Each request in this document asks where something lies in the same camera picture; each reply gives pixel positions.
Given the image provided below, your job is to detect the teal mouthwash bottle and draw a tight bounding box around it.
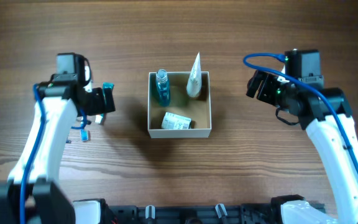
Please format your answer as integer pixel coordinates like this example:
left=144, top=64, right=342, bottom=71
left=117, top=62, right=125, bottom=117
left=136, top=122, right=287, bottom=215
left=153, top=69, right=171, bottom=107

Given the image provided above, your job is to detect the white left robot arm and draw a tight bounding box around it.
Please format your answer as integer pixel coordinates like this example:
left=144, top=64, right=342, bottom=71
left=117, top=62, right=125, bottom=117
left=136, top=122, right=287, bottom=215
left=0, top=53, right=117, bottom=223

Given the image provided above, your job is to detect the blue white toothbrush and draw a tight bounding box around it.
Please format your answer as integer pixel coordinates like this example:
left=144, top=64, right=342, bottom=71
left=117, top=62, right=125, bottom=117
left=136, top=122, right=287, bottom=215
left=80, top=129, right=90, bottom=142

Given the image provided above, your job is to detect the Colgate toothpaste tube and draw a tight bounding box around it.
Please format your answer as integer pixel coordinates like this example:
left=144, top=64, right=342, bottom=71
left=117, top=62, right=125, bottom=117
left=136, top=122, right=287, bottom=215
left=95, top=82, right=116, bottom=125

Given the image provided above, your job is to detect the green soap box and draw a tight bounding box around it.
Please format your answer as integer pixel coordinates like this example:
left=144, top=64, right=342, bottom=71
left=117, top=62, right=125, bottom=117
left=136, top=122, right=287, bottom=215
left=161, top=112, right=192, bottom=130

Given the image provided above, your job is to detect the white cardboard box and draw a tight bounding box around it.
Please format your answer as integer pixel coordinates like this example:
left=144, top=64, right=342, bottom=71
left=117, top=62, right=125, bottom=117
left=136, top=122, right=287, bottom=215
left=147, top=72, right=212, bottom=139

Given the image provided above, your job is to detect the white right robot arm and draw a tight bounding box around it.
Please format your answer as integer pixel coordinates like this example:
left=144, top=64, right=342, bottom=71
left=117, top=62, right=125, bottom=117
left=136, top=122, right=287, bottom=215
left=243, top=49, right=358, bottom=223

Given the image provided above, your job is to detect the white lotion tube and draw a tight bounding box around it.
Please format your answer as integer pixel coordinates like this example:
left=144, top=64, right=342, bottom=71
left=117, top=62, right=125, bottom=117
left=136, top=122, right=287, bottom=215
left=186, top=53, right=202, bottom=98

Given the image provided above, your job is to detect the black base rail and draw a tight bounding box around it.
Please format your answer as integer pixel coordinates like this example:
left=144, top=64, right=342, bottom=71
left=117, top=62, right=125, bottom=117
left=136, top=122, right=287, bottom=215
left=73, top=198, right=326, bottom=224

